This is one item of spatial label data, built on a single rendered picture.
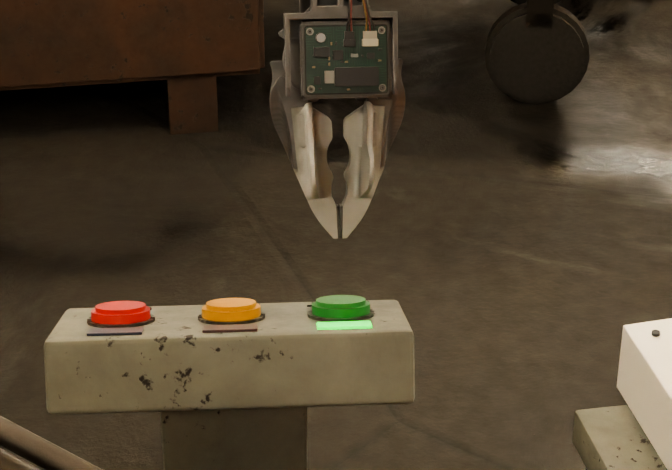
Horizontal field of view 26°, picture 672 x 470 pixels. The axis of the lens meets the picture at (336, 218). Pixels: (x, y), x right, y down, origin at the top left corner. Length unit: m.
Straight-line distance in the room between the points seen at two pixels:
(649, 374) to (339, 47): 0.59
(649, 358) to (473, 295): 0.83
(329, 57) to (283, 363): 0.20
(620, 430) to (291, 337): 0.55
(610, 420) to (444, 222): 1.02
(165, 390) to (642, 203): 1.65
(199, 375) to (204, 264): 1.34
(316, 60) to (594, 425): 0.63
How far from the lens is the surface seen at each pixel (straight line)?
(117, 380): 0.96
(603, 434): 1.42
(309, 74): 0.91
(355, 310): 0.98
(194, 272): 2.27
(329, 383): 0.95
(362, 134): 0.97
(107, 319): 0.99
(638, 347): 1.42
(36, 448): 0.69
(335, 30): 0.91
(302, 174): 0.97
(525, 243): 2.36
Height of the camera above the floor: 1.12
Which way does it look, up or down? 28 degrees down
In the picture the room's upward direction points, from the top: straight up
